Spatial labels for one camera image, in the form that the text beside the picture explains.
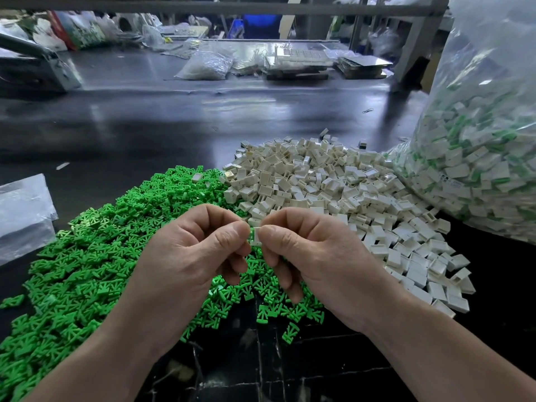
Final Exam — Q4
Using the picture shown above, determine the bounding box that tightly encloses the grey heat sealer machine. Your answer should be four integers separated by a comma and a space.
0, 31, 83, 93

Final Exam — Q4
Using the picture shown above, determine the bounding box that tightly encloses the person's left hand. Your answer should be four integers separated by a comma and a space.
117, 204, 252, 358

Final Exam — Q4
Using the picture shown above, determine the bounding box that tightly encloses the pile of white plastic caps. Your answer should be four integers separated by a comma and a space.
222, 133, 476, 319

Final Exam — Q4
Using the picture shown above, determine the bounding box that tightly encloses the person's right hand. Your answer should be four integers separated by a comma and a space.
255, 207, 405, 332

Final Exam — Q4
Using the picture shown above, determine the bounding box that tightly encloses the dark flat tray stack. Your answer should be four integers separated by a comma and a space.
336, 52, 394, 80

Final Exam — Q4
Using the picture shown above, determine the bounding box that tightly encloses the grey metal horizontal bar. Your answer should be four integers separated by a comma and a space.
0, 1, 449, 17

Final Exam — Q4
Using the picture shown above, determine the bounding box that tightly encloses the person's right forearm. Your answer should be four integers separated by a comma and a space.
368, 289, 536, 402

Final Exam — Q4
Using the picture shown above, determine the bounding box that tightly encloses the blue crate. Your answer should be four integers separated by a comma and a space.
233, 15, 283, 40

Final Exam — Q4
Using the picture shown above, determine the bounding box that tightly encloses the grey metal slanted post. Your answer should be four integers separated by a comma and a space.
392, 0, 453, 87

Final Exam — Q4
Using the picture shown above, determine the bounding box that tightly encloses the pile of green plastic clips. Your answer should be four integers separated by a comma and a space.
0, 165, 326, 402

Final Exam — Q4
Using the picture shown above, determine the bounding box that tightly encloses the clear plastic bag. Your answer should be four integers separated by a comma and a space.
387, 0, 536, 245

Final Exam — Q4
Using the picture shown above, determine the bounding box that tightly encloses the stack of clear flat bags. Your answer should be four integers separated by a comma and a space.
0, 173, 59, 266

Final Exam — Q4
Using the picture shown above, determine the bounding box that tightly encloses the small clear bag of parts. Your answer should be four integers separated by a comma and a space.
175, 49, 235, 81

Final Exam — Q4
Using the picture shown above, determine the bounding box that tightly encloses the person's left forearm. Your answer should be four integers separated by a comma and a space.
23, 318, 169, 402

